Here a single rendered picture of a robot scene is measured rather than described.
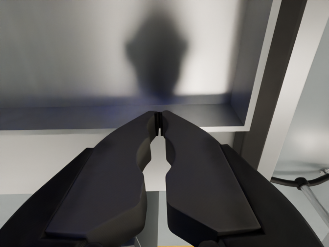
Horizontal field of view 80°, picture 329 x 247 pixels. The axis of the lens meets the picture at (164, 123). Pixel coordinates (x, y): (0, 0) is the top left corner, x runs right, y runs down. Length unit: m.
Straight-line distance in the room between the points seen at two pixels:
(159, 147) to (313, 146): 1.49
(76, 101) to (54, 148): 0.06
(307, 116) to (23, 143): 1.40
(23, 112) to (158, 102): 0.10
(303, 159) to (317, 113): 0.36
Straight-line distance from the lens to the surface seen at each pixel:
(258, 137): 0.17
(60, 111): 0.17
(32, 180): 0.26
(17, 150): 0.23
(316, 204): 1.56
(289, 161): 1.64
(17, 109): 0.20
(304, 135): 1.54
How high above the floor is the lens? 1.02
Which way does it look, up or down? 58 degrees down
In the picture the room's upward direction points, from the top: 180 degrees counter-clockwise
